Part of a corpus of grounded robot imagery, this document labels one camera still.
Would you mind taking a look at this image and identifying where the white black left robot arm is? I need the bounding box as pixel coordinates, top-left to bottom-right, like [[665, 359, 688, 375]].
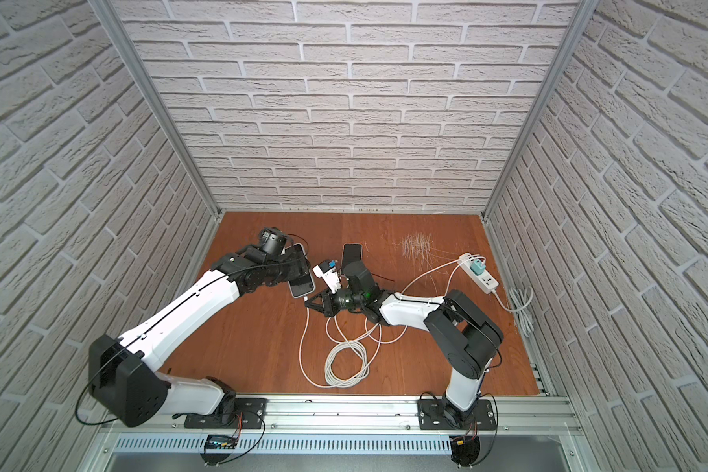
[[83, 227, 311, 428]]

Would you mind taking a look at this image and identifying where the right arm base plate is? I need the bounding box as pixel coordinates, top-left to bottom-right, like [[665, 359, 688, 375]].
[[417, 395, 498, 433]]

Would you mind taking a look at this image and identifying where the small green circuit board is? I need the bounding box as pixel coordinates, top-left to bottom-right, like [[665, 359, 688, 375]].
[[204, 435, 239, 450]]

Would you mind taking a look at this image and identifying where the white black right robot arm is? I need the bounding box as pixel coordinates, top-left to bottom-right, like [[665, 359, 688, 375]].
[[305, 261, 503, 428]]

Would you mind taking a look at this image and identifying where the aluminium frame rail left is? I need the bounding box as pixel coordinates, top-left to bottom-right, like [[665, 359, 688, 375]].
[[90, 0, 221, 221]]

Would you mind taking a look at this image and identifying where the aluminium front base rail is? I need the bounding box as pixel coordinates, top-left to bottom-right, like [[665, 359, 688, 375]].
[[82, 393, 597, 471]]

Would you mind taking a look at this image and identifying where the white lightning charging cable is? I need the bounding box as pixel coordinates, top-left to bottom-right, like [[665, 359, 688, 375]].
[[297, 256, 479, 389]]

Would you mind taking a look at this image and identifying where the aluminium frame rail right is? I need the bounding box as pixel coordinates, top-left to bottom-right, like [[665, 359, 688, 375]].
[[481, 0, 599, 223]]

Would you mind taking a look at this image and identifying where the teal charger plug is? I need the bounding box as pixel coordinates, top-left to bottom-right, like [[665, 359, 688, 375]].
[[469, 260, 486, 277]]

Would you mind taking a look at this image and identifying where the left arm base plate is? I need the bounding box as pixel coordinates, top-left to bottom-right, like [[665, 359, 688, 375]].
[[184, 396, 269, 430]]

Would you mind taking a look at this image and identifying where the white USB-C charging cable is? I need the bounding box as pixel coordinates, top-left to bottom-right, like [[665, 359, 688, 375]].
[[323, 254, 485, 389]]

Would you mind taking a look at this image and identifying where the aluminium frame rail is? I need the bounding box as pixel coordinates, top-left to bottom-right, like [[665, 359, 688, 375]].
[[90, 0, 221, 221], [481, 0, 599, 223]]

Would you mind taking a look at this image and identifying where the white power strip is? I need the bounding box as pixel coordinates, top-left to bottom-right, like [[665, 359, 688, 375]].
[[458, 253, 499, 294]]

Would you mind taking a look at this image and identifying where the white power strip cord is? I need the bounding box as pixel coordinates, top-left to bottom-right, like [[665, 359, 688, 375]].
[[488, 287, 536, 338]]

